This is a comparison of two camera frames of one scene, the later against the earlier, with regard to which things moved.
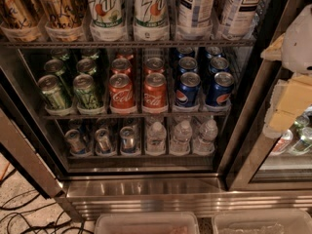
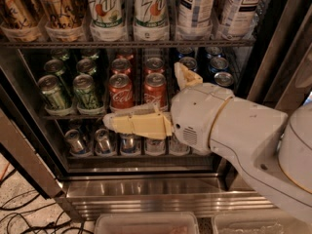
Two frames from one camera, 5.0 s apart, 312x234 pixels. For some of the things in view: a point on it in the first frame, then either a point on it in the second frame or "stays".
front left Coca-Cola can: x=121 y=91 stays
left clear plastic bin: x=181 y=222 stays
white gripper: x=298 y=46 -> x=196 y=114
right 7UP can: x=151 y=13 stays
